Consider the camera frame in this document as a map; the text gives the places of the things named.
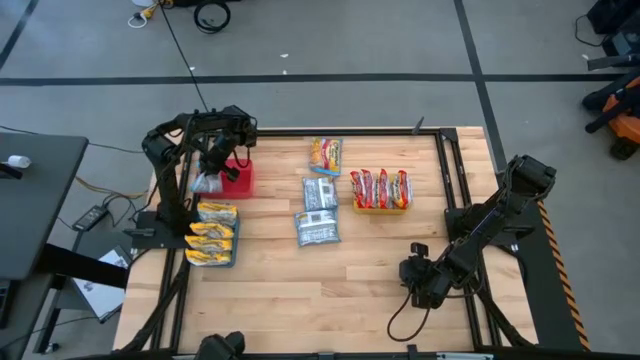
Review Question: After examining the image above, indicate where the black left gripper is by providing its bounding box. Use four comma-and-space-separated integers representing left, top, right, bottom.
198, 132, 238, 179

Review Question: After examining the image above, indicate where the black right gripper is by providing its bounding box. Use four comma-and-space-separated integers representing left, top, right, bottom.
398, 255, 454, 310

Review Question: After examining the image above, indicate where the blue beef ramen pack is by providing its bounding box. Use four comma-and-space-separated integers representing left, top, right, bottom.
293, 208, 343, 248
301, 175, 340, 213
189, 171, 225, 196

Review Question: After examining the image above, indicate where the red plastic bin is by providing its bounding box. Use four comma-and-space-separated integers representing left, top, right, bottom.
199, 157, 256, 200

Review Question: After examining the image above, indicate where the teal plastic bin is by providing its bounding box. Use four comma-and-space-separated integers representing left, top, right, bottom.
185, 201, 241, 270

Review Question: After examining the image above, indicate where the red ramen noodle pack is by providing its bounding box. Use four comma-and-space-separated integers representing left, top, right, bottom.
360, 168, 380, 210
392, 169, 416, 210
377, 168, 395, 211

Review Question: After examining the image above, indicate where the yellow bin of ramen packets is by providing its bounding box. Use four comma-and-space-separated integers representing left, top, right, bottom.
349, 170, 368, 210

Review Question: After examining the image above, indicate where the yellow plastic bin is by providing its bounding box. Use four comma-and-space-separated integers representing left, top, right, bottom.
351, 169, 414, 217

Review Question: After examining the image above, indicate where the yellow blue chicken ramen pack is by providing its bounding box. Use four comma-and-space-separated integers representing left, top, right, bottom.
308, 136, 345, 178

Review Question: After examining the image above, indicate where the black hazard striped platform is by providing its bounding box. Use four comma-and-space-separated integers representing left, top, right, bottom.
494, 172, 591, 352

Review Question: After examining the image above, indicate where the black power adapter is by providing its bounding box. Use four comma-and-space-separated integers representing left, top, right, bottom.
71, 204, 110, 233

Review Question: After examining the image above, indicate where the black desk foot bar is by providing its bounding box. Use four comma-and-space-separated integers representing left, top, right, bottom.
37, 242, 130, 290

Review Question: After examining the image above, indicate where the white paper booklet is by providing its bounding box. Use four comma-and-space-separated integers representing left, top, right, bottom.
71, 248, 132, 321

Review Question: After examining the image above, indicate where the dark grey desk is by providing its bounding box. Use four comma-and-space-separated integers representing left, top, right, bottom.
0, 132, 90, 281

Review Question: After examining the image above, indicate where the grey desk leg with caster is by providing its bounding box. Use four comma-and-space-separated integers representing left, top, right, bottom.
32, 279, 69, 355

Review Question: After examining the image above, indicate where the orange black wheeled machine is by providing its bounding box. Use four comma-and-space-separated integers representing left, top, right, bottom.
581, 67, 640, 162

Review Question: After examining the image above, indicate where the black equipment case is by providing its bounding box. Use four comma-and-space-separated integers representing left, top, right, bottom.
573, 0, 640, 57

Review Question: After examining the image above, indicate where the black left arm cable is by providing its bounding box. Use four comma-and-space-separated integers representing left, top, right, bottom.
232, 145, 253, 170

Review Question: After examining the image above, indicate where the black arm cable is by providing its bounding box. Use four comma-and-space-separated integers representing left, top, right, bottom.
232, 145, 253, 170
386, 291, 432, 344

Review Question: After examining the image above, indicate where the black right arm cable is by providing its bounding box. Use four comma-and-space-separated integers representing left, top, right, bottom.
386, 291, 432, 344

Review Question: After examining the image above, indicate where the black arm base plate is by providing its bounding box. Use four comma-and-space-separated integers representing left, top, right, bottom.
130, 209, 202, 251
443, 207, 536, 251

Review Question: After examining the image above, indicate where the long black floor cable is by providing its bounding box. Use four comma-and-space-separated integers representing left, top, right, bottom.
158, 0, 211, 114

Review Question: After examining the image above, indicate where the coiled black cable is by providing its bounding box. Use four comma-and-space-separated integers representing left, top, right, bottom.
192, 0, 233, 35

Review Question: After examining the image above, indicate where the black aluminium rig frame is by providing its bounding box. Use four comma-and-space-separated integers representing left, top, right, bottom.
118, 117, 539, 360

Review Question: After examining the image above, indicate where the white cable with yellow plug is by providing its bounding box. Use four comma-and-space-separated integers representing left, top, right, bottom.
126, 0, 174, 30

